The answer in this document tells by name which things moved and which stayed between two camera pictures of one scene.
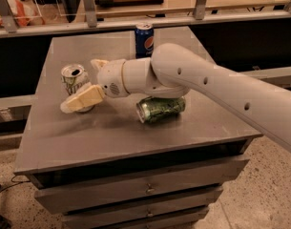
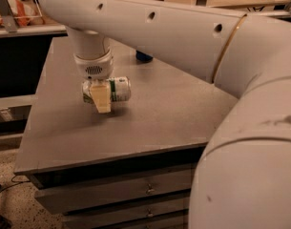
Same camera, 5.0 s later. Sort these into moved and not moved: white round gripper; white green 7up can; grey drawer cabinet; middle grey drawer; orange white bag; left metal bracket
Moved: white green 7up can; white round gripper
Not moved: grey drawer cabinet; orange white bag; middle grey drawer; left metal bracket
